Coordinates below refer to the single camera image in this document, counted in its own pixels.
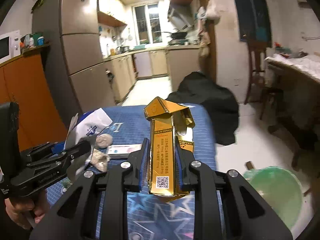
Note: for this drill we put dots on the black wok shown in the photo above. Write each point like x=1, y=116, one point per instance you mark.
x=178, y=34

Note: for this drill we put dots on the gold cigarette carton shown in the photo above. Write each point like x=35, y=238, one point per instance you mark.
x=162, y=155

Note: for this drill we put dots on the white packet with blue logo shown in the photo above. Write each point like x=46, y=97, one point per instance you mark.
x=96, y=122

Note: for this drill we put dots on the white cloth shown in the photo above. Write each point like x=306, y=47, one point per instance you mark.
x=300, y=65

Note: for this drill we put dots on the wooden table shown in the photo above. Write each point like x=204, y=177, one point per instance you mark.
x=295, y=97

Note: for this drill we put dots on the grey tissue ball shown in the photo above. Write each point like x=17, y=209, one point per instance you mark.
x=104, y=140

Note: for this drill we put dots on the white microwave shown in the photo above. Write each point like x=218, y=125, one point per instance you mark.
x=7, y=45

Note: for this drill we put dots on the person's left hand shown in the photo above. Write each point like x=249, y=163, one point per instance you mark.
x=25, y=210

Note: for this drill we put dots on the black cloth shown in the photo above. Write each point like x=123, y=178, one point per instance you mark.
x=207, y=100

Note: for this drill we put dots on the dark blue curtain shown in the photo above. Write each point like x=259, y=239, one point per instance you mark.
x=252, y=12

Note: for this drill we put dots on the beige kitchen wall cabinets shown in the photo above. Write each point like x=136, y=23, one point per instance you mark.
x=111, y=7

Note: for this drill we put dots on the blue checked tablecloth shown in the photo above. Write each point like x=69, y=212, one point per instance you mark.
x=202, y=135

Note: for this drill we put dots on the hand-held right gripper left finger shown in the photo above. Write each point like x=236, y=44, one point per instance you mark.
x=145, y=155

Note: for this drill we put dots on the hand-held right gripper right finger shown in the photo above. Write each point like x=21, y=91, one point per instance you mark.
x=179, y=166

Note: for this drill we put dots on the white and red medicine box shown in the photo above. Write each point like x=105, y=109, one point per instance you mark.
x=122, y=151

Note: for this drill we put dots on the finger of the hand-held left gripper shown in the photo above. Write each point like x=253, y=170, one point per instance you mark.
x=75, y=148
x=57, y=163

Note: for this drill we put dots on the range hood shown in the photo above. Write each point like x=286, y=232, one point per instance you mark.
x=181, y=17

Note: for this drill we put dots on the bottles on cabinet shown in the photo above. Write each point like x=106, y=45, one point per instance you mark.
x=35, y=40

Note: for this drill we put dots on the kitchen window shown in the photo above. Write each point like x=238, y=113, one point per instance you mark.
x=147, y=22

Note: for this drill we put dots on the white tissue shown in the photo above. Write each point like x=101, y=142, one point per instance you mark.
x=100, y=160

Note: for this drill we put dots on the grey refrigerator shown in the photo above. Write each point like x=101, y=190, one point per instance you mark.
x=80, y=45

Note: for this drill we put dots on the wooden chair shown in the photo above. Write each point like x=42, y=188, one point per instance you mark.
x=257, y=62

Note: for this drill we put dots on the small wooden block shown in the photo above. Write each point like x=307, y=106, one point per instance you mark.
x=249, y=166

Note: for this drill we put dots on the beige kitchen base cabinets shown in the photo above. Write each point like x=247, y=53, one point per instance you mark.
x=160, y=60

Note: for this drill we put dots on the green plastic bin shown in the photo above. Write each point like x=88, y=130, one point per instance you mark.
x=272, y=195

